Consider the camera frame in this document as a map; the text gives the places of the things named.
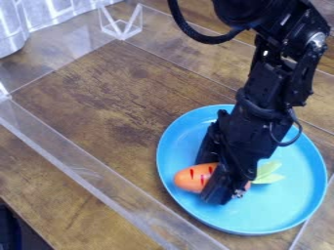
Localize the clear acrylic barrier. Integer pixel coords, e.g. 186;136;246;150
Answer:
0;83;228;250
0;1;334;133

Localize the blue plastic plate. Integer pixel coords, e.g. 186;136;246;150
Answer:
156;104;327;235

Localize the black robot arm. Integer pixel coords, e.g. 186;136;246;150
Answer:
195;0;330;204

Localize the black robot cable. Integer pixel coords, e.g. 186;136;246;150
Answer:
165;0;246;46

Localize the clear acrylic back barrier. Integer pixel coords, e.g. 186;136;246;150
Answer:
0;1;334;133

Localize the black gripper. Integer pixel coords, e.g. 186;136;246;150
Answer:
195;88;296;205

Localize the clear acrylic corner bracket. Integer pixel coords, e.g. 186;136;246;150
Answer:
97;4;141;41

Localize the clear acrylic front barrier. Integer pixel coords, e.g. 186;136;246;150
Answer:
0;83;228;250

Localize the orange toy carrot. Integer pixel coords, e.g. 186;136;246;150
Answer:
173;161;284;193

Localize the white checkered curtain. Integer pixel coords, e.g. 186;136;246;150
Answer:
0;0;123;59

